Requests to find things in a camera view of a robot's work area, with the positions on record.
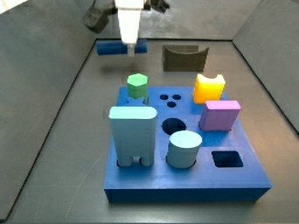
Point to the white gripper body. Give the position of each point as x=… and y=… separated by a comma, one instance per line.
x=128, y=18

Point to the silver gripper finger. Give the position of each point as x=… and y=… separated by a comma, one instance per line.
x=131, y=48

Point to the long blue cylinder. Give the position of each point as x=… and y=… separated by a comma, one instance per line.
x=109, y=47

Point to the light blue round peg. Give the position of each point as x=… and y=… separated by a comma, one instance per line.
x=183, y=148

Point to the blue peg board base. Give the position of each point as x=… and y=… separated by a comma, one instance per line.
x=227, y=173

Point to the green hexagonal peg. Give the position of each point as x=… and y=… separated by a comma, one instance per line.
x=136, y=85

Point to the black curved cradle stand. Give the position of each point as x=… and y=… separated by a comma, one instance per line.
x=183, y=58

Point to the blue star peg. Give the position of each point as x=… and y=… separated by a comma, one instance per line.
x=135, y=102

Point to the yellow notched block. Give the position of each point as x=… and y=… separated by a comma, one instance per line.
x=207, y=88

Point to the tall light blue block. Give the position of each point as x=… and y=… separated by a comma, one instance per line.
x=133, y=129

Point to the purple rectangular block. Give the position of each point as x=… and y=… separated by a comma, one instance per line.
x=219, y=114

